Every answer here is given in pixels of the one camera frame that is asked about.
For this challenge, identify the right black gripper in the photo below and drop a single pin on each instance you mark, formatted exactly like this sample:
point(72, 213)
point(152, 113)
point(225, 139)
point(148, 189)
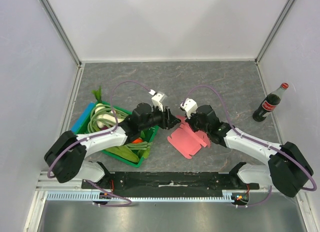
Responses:
point(193, 122)

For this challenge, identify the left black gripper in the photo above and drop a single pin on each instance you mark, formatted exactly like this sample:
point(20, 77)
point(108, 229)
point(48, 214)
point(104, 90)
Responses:
point(168, 120)

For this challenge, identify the pink paper box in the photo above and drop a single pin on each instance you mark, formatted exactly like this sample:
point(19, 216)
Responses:
point(186, 141)

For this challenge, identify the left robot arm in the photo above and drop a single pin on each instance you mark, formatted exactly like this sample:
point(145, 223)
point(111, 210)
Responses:
point(66, 157)

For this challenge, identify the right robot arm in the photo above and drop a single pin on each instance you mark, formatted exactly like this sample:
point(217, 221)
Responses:
point(283, 166)

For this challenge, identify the orange carrot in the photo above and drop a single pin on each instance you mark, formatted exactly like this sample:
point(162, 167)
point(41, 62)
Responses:
point(137, 141)

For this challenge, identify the green plastic basket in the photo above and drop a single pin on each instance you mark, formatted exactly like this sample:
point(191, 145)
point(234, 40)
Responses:
point(147, 135)

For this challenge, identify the green leafy vegetable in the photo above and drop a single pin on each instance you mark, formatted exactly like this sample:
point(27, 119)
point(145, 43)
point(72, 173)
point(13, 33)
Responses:
point(132, 152)

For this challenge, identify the green long beans bundle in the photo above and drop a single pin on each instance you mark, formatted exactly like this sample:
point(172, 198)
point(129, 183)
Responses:
point(120, 115)

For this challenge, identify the cola glass bottle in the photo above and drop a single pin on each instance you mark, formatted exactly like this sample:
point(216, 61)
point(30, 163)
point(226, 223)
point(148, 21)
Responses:
point(269, 104)

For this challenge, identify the blue flat board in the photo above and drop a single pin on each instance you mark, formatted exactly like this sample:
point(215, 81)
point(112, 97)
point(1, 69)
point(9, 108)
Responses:
point(81, 124)

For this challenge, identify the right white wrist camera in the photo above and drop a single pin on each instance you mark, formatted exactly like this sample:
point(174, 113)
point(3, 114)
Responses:
point(189, 107)

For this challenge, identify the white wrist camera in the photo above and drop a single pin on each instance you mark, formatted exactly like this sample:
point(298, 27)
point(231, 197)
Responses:
point(189, 107)
point(157, 99)

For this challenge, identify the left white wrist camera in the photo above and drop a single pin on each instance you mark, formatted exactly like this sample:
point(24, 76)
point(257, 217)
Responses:
point(157, 99)

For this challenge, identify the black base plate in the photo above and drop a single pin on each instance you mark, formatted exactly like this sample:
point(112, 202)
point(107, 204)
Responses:
point(172, 184)

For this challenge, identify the grey cable duct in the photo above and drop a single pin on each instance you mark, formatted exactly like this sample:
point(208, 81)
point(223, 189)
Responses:
point(99, 197)

